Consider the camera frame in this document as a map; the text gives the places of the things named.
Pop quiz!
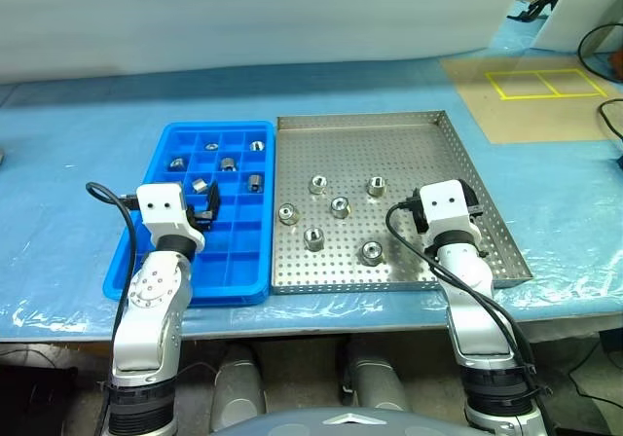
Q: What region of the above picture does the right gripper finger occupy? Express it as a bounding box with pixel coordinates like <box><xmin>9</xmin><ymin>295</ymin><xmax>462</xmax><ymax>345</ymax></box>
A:
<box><xmin>459</xmin><ymin>179</ymin><xmax>482</xmax><ymax>206</ymax></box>

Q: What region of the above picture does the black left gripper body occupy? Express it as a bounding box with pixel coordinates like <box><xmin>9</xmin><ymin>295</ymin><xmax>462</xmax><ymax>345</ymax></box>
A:
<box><xmin>186</xmin><ymin>203</ymin><xmax>218</xmax><ymax>233</ymax></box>

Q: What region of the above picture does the blue compartment tray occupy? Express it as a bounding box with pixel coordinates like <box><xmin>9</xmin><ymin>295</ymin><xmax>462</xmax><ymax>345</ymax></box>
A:
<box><xmin>101</xmin><ymin>120</ymin><xmax>277</xmax><ymax>309</ymax></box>

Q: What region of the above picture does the perforated metal tray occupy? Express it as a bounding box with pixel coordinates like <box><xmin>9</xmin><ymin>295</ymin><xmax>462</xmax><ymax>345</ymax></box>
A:
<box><xmin>269</xmin><ymin>109</ymin><xmax>534</xmax><ymax>296</ymax></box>

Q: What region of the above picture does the brown cardboard mat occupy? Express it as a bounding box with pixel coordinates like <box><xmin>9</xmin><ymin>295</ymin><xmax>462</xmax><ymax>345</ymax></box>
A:
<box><xmin>440</xmin><ymin>55</ymin><xmax>623</xmax><ymax>145</ymax></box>

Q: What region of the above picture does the blue plastic table cover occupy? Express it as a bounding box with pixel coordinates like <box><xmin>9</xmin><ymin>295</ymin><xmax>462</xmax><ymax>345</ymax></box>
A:
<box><xmin>0</xmin><ymin>0</ymin><xmax>623</xmax><ymax>345</ymax></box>

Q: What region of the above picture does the grey rounded leg shell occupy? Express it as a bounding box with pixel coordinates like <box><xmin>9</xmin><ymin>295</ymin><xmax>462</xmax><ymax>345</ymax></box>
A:
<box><xmin>340</xmin><ymin>343</ymin><xmax>410</xmax><ymax>413</ymax></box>
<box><xmin>211</xmin><ymin>343</ymin><xmax>267</xmax><ymax>432</ymax></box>

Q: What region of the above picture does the large white foam backdrop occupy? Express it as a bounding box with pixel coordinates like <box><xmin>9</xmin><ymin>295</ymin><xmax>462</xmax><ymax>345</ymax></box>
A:
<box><xmin>0</xmin><ymin>0</ymin><xmax>536</xmax><ymax>87</ymax></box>

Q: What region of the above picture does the black metal stand leg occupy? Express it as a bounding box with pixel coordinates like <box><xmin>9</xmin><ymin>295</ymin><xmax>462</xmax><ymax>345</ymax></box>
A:
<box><xmin>505</xmin><ymin>0</ymin><xmax>556</xmax><ymax>23</ymax></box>

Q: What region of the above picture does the white foam board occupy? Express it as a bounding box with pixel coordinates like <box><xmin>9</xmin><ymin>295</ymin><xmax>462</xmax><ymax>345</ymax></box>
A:
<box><xmin>530</xmin><ymin>0</ymin><xmax>623</xmax><ymax>51</ymax></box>

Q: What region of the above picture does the grey-blue rounded robot chest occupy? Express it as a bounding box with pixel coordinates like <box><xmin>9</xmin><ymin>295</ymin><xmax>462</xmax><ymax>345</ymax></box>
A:
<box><xmin>208</xmin><ymin>406</ymin><xmax>468</xmax><ymax>436</ymax></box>

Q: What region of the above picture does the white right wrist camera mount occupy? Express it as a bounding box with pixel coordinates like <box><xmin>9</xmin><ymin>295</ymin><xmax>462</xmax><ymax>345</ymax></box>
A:
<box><xmin>418</xmin><ymin>179</ymin><xmax>483</xmax><ymax>250</ymax></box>

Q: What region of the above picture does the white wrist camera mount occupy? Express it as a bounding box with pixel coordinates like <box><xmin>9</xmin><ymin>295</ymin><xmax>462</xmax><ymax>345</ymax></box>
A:
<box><xmin>418</xmin><ymin>179</ymin><xmax>483</xmax><ymax>250</ymax></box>
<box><xmin>134</xmin><ymin>182</ymin><xmax>206</xmax><ymax>252</ymax></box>

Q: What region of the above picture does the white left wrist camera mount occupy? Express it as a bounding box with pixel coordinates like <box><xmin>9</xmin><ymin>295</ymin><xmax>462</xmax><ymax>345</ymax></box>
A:
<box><xmin>134</xmin><ymin>182</ymin><xmax>206</xmax><ymax>252</ymax></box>

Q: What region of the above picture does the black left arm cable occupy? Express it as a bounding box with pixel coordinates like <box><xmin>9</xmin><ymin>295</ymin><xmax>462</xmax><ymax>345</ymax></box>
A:
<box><xmin>85</xmin><ymin>181</ymin><xmax>140</xmax><ymax>359</ymax></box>

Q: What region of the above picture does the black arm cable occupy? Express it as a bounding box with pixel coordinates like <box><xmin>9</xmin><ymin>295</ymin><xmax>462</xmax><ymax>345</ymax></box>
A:
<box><xmin>85</xmin><ymin>181</ymin><xmax>140</xmax><ymax>359</ymax></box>
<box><xmin>385</xmin><ymin>200</ymin><xmax>556</xmax><ymax>436</ymax></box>

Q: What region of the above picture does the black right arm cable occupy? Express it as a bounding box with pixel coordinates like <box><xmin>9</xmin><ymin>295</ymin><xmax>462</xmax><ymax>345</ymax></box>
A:
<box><xmin>385</xmin><ymin>200</ymin><xmax>556</xmax><ymax>436</ymax></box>

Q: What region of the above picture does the black curved cable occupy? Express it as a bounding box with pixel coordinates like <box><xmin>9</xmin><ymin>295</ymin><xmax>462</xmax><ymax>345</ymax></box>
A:
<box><xmin>599</xmin><ymin>97</ymin><xmax>623</xmax><ymax>140</ymax></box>

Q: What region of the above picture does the black looped cable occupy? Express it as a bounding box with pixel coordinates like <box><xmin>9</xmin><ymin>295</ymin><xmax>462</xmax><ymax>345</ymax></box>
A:
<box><xmin>577</xmin><ymin>21</ymin><xmax>623</xmax><ymax>85</ymax></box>

